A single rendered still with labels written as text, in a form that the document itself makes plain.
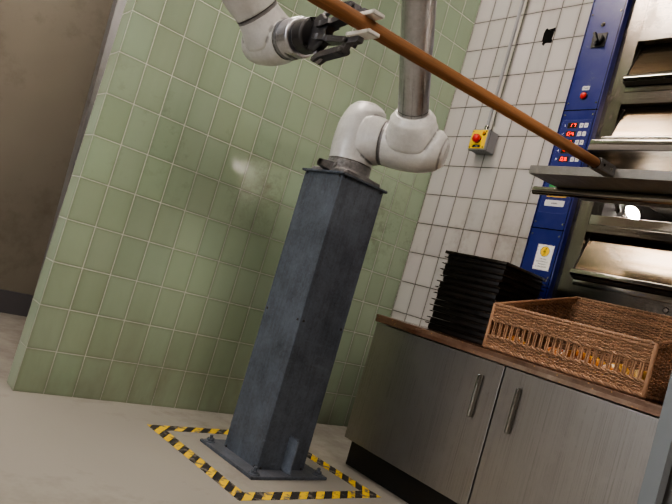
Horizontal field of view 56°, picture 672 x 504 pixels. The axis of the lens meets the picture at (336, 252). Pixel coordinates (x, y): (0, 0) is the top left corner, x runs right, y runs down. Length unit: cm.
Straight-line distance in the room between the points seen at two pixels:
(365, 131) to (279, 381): 87
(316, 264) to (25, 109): 217
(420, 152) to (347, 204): 29
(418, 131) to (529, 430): 96
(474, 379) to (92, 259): 136
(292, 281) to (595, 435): 101
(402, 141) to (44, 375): 145
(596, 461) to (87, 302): 170
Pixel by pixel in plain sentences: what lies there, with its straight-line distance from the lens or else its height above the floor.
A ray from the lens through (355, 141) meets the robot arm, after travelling 217.
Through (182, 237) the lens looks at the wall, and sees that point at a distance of 249.
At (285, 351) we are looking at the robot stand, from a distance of 209.
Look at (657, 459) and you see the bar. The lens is 177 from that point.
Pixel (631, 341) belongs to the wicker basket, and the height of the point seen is 72.
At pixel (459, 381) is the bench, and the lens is 215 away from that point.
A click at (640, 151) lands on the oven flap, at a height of 139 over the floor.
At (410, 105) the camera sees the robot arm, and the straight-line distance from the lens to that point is 206.
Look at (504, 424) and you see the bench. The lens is 204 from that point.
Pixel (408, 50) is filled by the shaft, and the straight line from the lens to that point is 136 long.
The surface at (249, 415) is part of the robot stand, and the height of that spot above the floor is 15.
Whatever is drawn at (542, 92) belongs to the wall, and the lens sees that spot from 302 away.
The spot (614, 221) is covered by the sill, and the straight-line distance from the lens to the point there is 261.
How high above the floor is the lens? 64
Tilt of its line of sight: 3 degrees up
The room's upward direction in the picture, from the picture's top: 16 degrees clockwise
